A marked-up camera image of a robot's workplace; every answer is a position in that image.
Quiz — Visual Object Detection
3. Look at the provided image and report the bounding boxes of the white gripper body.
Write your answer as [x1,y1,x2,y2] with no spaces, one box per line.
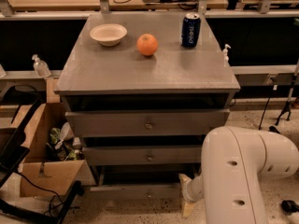
[181,175,204,203]

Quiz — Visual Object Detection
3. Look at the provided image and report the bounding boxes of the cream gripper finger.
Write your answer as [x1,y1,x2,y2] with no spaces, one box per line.
[178,174,191,184]
[181,201,194,217]

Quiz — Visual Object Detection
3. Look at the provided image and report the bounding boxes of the grey bottom drawer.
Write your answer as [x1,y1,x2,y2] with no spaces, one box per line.
[91,163,197,200]

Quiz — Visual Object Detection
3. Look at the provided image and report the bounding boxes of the grey drawer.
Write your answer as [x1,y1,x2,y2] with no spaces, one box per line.
[65,109,230,137]
[83,145,201,166]
[91,163,197,200]

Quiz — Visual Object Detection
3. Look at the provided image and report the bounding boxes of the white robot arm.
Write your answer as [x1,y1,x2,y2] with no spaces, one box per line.
[179,126,299,224]

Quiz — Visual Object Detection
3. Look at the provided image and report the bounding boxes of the grey top drawer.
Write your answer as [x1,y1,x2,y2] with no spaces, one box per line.
[65,109,230,137]

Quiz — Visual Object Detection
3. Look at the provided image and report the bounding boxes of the grey middle drawer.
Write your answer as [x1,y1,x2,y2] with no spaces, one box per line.
[83,145,201,166]

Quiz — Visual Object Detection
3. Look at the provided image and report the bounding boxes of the grey wooden drawer cabinet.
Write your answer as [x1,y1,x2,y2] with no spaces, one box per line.
[54,11,242,188]

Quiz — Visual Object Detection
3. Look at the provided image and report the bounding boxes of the black caster wheel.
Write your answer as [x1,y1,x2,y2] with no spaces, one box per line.
[281,200,299,215]

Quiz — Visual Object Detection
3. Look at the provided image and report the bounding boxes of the white pump bottle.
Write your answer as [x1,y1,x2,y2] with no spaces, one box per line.
[222,44,231,62]

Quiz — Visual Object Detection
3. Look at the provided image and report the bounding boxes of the black tripod leg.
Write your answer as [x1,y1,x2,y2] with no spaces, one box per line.
[275,60,299,126]

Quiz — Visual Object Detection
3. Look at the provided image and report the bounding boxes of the orange fruit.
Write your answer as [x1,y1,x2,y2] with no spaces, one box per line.
[136,34,158,56]

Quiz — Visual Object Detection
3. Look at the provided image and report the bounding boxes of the brown cardboard box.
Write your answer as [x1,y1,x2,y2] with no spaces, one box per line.
[0,77,97,198]

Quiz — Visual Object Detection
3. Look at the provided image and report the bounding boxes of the blue Pepsi can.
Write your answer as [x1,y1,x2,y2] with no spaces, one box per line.
[181,13,201,48]

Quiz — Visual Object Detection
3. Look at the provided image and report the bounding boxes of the white bowl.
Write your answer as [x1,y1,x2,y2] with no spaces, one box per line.
[90,23,127,47]

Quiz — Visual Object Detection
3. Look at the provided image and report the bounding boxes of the black stand left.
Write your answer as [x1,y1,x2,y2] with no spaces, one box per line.
[0,83,84,224]

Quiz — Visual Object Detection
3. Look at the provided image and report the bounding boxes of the clear sanitizer bottle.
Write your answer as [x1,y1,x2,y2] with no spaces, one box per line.
[32,54,51,77]

